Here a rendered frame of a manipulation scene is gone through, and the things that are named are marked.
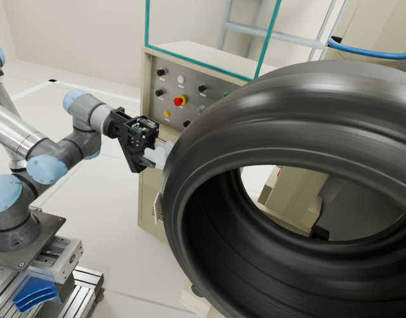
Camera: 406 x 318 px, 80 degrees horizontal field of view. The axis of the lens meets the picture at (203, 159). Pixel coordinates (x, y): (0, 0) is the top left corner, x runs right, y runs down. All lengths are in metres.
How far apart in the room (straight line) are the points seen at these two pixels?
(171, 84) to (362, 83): 0.98
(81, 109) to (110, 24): 3.55
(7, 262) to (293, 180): 0.96
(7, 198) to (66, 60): 3.96
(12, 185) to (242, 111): 0.78
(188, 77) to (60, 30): 3.64
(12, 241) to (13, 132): 0.45
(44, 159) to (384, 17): 0.80
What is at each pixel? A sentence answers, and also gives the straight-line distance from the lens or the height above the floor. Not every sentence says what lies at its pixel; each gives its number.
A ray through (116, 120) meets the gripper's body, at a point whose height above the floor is 1.24.
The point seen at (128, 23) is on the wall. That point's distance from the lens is 4.08.
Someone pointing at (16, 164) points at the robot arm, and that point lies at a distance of 1.01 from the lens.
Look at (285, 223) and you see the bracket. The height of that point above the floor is 0.94.
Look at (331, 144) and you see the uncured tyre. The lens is 0.31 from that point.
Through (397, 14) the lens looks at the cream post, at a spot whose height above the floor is 1.57.
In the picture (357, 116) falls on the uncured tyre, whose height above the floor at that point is 1.46.
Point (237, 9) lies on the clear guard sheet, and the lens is 1.02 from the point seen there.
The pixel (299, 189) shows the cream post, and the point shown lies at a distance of 0.84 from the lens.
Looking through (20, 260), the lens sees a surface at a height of 0.72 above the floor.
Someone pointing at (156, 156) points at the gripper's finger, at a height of 1.20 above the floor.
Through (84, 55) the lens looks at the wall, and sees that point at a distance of 4.54.
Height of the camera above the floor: 1.55
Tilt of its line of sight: 35 degrees down
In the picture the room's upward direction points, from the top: 12 degrees clockwise
